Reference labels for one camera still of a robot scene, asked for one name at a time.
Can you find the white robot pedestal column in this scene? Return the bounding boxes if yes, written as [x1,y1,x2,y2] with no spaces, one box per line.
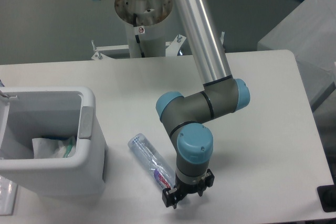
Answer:
[114,0,173,58]

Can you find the white covered side table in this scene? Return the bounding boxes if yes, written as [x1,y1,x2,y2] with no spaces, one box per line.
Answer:
[257,0,335,111]

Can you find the clear plastic water bottle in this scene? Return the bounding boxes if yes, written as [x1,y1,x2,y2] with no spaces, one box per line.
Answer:
[128,133,175,190]

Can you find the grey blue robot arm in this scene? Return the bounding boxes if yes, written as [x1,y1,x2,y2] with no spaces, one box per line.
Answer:
[123,0,250,207]

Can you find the black cable on pedestal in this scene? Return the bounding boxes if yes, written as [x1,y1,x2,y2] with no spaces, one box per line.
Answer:
[132,13,146,58]

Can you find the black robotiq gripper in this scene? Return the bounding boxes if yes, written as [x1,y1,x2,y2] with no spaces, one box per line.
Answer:
[162,168,214,209]

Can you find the clear plastic wrapper with green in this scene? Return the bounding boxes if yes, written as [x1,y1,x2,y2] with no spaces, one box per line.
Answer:
[32,136,77,159]

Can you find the white plastic trash can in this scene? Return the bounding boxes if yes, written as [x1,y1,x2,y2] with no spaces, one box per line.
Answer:
[1,87,107,196]

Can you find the white pedestal base bracket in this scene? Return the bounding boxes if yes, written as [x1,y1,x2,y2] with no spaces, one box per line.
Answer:
[90,31,226,61]

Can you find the black device at table edge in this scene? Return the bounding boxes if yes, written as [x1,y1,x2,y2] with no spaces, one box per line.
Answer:
[317,185,335,212]

